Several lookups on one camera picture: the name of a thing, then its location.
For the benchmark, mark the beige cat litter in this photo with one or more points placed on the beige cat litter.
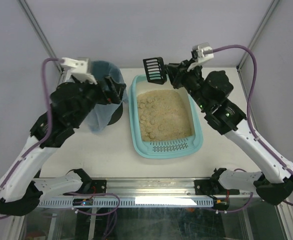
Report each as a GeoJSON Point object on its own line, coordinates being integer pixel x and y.
{"type": "Point", "coordinates": [164, 115]}

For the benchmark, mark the teal litter box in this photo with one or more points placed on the teal litter box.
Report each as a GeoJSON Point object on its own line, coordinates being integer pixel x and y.
{"type": "Point", "coordinates": [163, 149]}

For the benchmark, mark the black litter scoop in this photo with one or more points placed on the black litter scoop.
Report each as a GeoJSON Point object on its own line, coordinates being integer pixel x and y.
{"type": "Point", "coordinates": [155, 70]}

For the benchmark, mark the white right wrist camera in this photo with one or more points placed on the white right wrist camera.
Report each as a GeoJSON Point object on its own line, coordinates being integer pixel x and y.
{"type": "Point", "coordinates": [201, 54]}

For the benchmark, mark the white slotted cable duct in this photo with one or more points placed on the white slotted cable duct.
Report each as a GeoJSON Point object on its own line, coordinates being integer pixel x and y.
{"type": "Point", "coordinates": [128, 202]}

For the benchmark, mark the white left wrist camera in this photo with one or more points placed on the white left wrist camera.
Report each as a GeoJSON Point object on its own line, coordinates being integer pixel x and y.
{"type": "Point", "coordinates": [79, 68]}

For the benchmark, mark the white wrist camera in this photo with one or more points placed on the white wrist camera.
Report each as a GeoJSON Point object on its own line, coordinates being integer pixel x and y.
{"type": "Point", "coordinates": [201, 54]}
{"type": "Point", "coordinates": [79, 68]}

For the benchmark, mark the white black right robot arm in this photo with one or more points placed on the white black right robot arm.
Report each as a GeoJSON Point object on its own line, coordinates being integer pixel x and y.
{"type": "Point", "coordinates": [274, 181]}

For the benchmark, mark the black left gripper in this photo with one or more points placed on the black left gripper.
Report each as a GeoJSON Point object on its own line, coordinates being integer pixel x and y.
{"type": "Point", "coordinates": [110, 89]}

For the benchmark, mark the black trash bin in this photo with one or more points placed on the black trash bin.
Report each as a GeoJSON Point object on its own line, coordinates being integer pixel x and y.
{"type": "Point", "coordinates": [116, 115]}

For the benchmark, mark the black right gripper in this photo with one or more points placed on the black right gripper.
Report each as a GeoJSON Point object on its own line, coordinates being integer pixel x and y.
{"type": "Point", "coordinates": [175, 75]}

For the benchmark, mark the translucent blue bin liner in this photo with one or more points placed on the translucent blue bin liner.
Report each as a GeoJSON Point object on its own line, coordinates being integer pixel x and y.
{"type": "Point", "coordinates": [104, 112]}

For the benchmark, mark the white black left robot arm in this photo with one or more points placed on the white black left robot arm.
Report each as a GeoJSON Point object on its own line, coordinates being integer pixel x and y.
{"type": "Point", "coordinates": [71, 102]}

